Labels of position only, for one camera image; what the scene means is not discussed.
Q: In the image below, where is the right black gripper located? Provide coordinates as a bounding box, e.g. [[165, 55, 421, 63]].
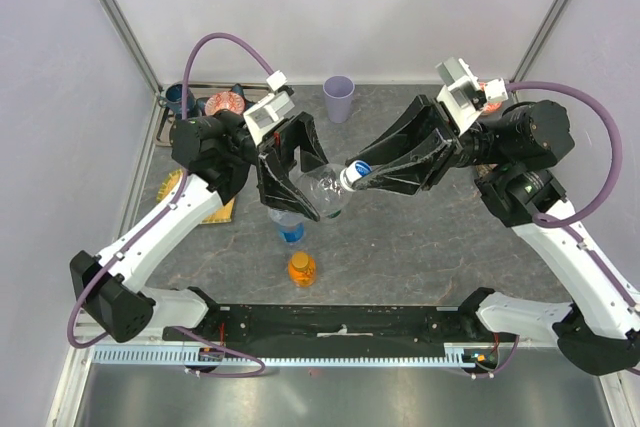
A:
[[346, 94, 512, 199]]

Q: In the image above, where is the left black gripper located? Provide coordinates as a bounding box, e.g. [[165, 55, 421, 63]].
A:
[[215, 107, 345, 218]]

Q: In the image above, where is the clear plastic bottle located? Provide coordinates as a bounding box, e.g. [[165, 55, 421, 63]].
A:
[[294, 164, 353, 219]]

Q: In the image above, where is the blue white bottle cap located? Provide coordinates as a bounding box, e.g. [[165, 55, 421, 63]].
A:
[[339, 160, 372, 192]]

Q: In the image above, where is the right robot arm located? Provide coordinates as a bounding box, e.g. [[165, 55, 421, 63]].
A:
[[355, 95, 639, 376]]

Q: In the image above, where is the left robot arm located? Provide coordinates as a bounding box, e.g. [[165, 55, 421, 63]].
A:
[[67, 110, 328, 348]]

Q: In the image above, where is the blue label water bottle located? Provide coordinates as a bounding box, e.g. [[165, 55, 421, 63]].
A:
[[268, 208, 305, 244]]

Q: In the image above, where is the green label water bottle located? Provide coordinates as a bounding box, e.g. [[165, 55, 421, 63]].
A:
[[322, 207, 342, 223]]

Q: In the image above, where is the orange juice bottle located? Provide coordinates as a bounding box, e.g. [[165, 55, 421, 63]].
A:
[[288, 251, 317, 287]]

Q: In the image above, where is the yellow bamboo mat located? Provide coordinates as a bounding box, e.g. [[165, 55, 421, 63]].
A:
[[156, 170, 236, 225]]

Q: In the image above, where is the red patterned bowl right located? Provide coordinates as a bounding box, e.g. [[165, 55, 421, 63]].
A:
[[479, 82, 502, 116]]

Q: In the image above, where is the red patterned bowl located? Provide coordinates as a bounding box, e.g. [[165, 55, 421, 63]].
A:
[[479, 82, 502, 116], [204, 91, 246, 116]]

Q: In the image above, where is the purple plastic cup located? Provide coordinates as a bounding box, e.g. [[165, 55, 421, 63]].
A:
[[323, 75, 355, 124]]

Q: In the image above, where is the red patterned bowl left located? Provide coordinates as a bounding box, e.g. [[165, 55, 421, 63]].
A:
[[204, 91, 246, 116]]

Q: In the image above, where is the blue star-shaped dish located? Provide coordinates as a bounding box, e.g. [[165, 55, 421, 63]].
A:
[[194, 83, 266, 116]]

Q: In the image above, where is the metal tray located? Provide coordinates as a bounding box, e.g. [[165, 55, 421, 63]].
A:
[[154, 82, 269, 147]]

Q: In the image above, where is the dark blue mug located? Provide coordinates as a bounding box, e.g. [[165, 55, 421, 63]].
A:
[[159, 83, 198, 119]]

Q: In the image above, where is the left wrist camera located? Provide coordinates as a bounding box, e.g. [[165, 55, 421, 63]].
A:
[[243, 70, 294, 146]]

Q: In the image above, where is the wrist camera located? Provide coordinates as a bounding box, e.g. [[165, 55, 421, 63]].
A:
[[243, 70, 294, 146], [436, 57, 508, 136]]

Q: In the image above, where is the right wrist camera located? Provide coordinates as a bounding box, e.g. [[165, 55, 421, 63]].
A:
[[436, 57, 508, 136]]

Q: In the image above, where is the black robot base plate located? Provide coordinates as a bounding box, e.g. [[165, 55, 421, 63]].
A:
[[193, 299, 515, 359]]

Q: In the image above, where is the slotted cable duct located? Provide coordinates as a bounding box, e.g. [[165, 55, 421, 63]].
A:
[[92, 345, 489, 369]]

